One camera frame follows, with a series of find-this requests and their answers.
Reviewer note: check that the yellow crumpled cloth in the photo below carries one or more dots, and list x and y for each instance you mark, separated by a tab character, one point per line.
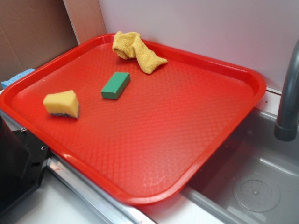
130	46

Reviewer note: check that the grey toy sink basin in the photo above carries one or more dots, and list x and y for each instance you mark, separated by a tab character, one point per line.
253	178

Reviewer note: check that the blue sponge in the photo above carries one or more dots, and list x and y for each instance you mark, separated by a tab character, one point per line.
15	78

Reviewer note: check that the grey faucet spout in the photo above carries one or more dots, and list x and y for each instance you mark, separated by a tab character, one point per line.
288	113

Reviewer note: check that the red plastic tray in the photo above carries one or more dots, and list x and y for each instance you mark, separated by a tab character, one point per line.
146	145

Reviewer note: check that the green rectangular block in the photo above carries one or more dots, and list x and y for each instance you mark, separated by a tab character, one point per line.
116	85

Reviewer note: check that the yellow sponge wedge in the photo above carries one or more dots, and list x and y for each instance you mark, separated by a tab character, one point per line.
62	104

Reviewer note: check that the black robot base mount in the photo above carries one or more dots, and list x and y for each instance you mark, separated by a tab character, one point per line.
23	158

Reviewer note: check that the brown cardboard panel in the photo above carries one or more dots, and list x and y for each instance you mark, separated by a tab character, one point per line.
32	33

